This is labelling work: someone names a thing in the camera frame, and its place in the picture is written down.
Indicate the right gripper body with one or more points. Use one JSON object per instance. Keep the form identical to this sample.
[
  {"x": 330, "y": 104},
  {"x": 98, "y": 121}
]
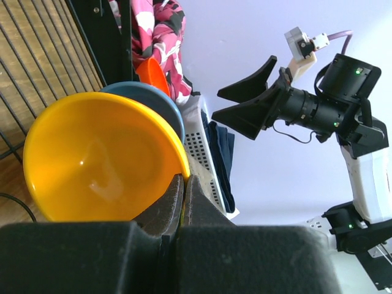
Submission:
[{"x": 278, "y": 95}]

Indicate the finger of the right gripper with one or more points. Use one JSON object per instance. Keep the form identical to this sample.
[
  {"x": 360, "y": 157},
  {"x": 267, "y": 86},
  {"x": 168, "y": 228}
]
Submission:
[
  {"x": 246, "y": 118},
  {"x": 250, "y": 87}
]

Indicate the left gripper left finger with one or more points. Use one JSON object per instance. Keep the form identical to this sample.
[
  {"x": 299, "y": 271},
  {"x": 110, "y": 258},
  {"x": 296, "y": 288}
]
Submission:
[{"x": 162, "y": 217}]

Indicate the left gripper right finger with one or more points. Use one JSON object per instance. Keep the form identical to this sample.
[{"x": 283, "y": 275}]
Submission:
[{"x": 198, "y": 210}]

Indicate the orange-yellow bowl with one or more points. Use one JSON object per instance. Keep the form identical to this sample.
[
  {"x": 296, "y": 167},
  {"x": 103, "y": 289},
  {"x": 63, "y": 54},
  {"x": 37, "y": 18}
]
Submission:
[{"x": 95, "y": 156}]

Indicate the red-orange bowl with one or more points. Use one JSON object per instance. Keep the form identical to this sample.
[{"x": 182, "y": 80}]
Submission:
[{"x": 150, "y": 72}]

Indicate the blue bowl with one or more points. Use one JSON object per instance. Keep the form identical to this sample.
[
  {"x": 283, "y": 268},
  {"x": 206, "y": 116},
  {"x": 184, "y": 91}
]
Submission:
[{"x": 153, "y": 98}]

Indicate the black wire dish rack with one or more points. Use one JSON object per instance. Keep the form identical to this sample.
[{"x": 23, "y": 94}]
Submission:
[{"x": 43, "y": 58}]

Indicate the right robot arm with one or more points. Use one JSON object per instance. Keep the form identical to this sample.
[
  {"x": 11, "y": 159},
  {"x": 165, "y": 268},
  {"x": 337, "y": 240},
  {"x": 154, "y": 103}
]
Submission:
[{"x": 340, "y": 107}]

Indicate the blue denim jeans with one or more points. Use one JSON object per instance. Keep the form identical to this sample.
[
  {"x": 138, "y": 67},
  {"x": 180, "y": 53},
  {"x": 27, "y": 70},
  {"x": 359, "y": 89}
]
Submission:
[{"x": 221, "y": 144}]

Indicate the white laundry basket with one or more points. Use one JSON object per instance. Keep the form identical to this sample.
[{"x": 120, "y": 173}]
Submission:
[{"x": 198, "y": 151}]

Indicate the pink camouflage garment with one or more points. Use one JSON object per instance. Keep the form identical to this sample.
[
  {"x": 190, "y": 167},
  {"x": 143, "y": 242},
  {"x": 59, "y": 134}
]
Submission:
[{"x": 158, "y": 29}]

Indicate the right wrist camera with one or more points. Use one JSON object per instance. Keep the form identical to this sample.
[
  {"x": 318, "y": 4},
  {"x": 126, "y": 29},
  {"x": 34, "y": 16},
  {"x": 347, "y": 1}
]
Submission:
[{"x": 303, "y": 50}]

